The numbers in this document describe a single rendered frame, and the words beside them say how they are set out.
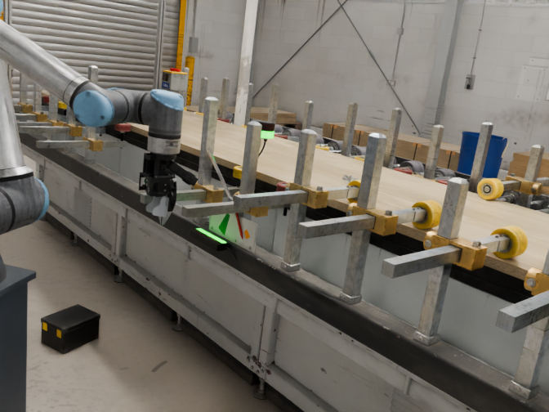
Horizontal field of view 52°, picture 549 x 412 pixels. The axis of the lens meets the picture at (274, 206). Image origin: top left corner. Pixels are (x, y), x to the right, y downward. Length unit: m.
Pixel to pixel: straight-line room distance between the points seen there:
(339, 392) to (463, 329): 0.60
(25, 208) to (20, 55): 0.49
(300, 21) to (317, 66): 0.96
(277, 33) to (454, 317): 10.27
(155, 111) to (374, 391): 1.11
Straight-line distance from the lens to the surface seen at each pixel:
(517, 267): 1.53
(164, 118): 1.57
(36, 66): 1.60
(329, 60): 10.71
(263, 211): 1.83
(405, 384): 1.56
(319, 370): 2.11
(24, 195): 1.88
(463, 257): 1.34
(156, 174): 1.61
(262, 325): 2.26
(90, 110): 1.51
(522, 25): 9.06
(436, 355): 1.43
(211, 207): 1.75
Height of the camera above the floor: 1.33
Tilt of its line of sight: 15 degrees down
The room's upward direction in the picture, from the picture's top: 7 degrees clockwise
